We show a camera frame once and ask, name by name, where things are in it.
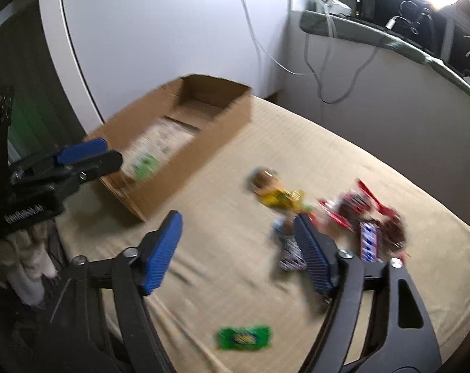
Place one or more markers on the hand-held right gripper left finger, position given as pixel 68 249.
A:
pixel 161 256

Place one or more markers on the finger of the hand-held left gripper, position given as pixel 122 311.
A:
pixel 83 150
pixel 103 163

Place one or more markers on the clear plastic bag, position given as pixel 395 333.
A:
pixel 159 142

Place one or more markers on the small yellow snack packet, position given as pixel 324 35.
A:
pixel 283 199

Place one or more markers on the brown cardboard box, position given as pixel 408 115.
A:
pixel 219 140

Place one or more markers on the white device on sill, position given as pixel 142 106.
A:
pixel 332 4

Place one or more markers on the dark striped snack packet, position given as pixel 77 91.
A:
pixel 291 256

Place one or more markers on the green snack packet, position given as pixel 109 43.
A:
pixel 243 338

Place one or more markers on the dark red snack packet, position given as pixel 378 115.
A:
pixel 394 229

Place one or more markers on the round snack cup blue lid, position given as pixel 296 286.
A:
pixel 283 228

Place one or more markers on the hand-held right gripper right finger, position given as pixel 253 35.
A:
pixel 312 260

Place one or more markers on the blue white candy bar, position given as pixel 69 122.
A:
pixel 370 241

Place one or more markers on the dark window frame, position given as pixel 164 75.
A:
pixel 378 0

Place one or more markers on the white plug adapter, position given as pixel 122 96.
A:
pixel 391 22

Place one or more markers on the round snack cup yellow base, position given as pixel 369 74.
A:
pixel 266 178

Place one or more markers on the person's left forearm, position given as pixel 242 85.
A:
pixel 25 264

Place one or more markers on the grey window sill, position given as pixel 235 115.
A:
pixel 355 27

